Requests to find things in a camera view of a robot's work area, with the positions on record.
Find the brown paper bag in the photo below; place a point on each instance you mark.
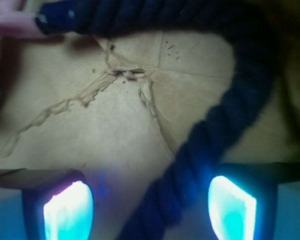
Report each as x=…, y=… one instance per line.
x=147, y=98

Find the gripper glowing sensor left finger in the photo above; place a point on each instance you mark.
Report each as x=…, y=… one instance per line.
x=42, y=204

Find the pink plush bunny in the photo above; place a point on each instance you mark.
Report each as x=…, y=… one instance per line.
x=17, y=20

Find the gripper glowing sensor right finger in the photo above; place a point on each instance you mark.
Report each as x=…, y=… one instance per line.
x=258, y=201

